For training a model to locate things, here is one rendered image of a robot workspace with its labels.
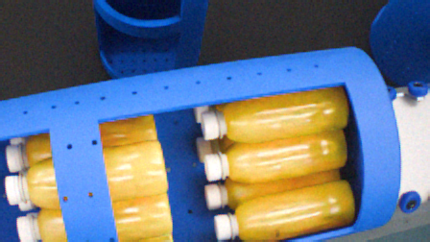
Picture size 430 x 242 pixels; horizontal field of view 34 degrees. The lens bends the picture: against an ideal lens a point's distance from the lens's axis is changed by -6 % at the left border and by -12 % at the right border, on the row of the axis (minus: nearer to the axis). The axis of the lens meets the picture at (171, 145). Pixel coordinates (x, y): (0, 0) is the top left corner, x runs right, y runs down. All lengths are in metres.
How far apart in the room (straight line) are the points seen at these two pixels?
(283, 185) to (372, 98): 0.24
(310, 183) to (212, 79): 0.26
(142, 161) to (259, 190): 0.25
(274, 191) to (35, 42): 1.20
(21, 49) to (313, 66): 1.30
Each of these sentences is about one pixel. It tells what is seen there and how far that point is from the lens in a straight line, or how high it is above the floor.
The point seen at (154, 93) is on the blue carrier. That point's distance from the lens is 1.01.
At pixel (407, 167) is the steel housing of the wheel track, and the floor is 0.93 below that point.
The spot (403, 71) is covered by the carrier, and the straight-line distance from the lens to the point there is 2.18.
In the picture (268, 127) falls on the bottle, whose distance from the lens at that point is 1.07.
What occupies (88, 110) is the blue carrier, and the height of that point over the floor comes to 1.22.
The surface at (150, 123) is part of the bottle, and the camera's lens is 1.05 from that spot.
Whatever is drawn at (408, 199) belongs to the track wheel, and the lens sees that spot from 1.29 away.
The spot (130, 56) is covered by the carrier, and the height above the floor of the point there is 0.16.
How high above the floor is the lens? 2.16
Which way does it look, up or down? 75 degrees down
